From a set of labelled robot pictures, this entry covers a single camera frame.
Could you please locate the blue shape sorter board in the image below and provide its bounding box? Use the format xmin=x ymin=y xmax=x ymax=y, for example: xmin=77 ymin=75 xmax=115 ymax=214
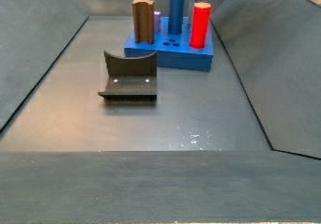
xmin=125 ymin=17 xmax=214 ymax=71

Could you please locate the brown notched block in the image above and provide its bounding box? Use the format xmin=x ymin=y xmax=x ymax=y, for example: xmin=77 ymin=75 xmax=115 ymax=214
xmin=132 ymin=0 xmax=154 ymax=44

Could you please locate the red hexagonal peg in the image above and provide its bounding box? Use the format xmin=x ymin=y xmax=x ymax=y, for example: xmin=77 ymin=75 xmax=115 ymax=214
xmin=190 ymin=2 xmax=212 ymax=49

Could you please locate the dark blue cylinder peg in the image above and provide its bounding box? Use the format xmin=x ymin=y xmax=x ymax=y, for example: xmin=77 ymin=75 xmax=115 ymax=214
xmin=169 ymin=0 xmax=185 ymax=35

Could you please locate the black curved holder bracket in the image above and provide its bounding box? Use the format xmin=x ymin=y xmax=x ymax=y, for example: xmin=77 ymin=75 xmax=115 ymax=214
xmin=98 ymin=52 xmax=158 ymax=98

